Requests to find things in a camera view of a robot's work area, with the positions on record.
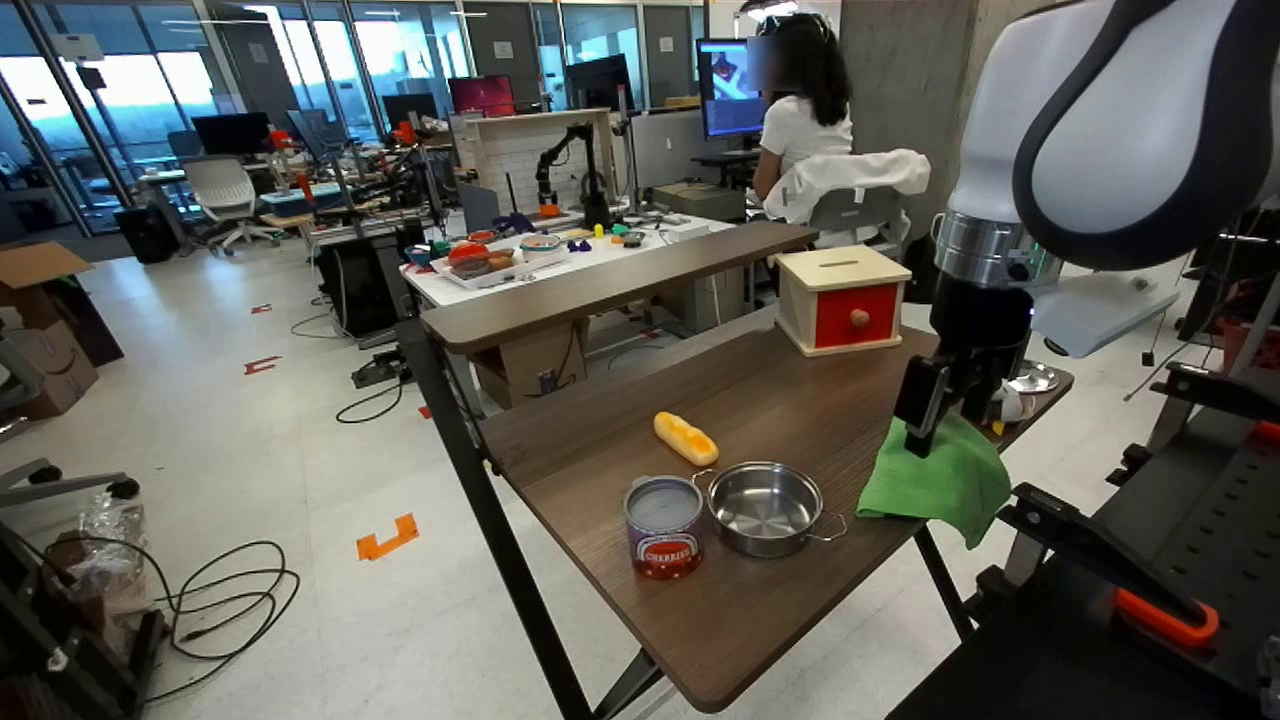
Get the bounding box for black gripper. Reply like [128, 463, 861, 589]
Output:
[894, 274, 1039, 463]

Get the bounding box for green cloth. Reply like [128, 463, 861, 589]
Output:
[852, 411, 1018, 551]

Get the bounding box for steel bowl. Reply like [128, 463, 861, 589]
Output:
[705, 455, 831, 565]

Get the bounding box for white jacket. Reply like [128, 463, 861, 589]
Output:
[762, 144, 937, 229]

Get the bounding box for red labelled tin can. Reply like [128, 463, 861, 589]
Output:
[619, 474, 710, 583]

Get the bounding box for person in white shirt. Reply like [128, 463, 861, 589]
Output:
[749, 10, 861, 203]

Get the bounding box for lit computer monitor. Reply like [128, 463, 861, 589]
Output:
[693, 36, 777, 149]

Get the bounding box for white work table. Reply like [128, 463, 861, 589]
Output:
[395, 208, 740, 314]

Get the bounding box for cardboard box under shelf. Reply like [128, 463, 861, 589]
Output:
[471, 318, 597, 411]

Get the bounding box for black slanted table leg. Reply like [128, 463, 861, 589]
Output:
[395, 318, 600, 720]

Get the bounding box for clear tray red items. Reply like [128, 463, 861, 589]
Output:
[446, 232, 520, 289]

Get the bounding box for white desk partition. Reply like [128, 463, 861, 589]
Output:
[452, 108, 632, 216]

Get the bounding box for white office chair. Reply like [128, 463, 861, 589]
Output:
[181, 156, 271, 260]

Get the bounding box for dark computer monitor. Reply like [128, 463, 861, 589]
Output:
[194, 108, 276, 161]

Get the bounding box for black waste bin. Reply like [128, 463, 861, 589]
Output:
[116, 199, 186, 267]

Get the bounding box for clear plastic bottle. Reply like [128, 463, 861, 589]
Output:
[78, 476, 147, 551]

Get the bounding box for flat cardboard box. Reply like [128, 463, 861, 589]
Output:
[0, 318, 105, 425]

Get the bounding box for black clamp orange handle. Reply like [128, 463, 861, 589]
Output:
[998, 479, 1225, 655]
[1153, 365, 1280, 452]

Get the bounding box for coiled black floor cable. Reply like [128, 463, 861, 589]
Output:
[128, 536, 308, 710]

